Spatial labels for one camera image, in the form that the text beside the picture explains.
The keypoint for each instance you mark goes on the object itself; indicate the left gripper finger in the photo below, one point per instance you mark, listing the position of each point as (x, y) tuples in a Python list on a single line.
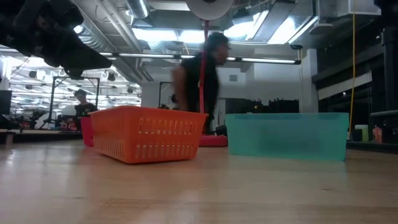
[(91, 60)]

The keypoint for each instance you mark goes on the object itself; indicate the person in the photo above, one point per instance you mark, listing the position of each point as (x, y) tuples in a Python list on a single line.
[(192, 81), (84, 109)]

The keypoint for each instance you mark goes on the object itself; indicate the long linear ceiling light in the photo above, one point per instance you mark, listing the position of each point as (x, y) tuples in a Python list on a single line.
[(146, 55)]

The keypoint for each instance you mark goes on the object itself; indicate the white dome object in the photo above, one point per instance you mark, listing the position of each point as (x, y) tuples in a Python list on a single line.
[(69, 111)]

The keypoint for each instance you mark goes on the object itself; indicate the red plastic basket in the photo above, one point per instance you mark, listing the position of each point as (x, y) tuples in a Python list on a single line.
[(87, 132)]

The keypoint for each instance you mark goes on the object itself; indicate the black background monitor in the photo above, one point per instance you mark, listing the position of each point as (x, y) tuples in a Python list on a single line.
[(4, 102)]

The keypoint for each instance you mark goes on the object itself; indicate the orange plastic basket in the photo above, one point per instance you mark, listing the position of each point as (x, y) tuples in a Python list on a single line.
[(146, 137)]

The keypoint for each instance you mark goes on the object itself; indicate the red desk lamp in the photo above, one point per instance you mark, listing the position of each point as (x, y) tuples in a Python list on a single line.
[(202, 81)]

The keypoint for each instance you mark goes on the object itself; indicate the white container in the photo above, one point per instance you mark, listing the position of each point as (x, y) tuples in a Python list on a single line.
[(361, 132)]

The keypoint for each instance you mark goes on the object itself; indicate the orange bottle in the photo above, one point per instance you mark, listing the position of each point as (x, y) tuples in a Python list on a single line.
[(377, 134)]

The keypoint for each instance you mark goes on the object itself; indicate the grey horizontal bar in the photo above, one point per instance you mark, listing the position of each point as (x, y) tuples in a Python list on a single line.
[(385, 113)]

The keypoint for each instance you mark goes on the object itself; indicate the black background rig frame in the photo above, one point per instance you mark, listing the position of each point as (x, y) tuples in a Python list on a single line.
[(159, 93), (93, 78)]

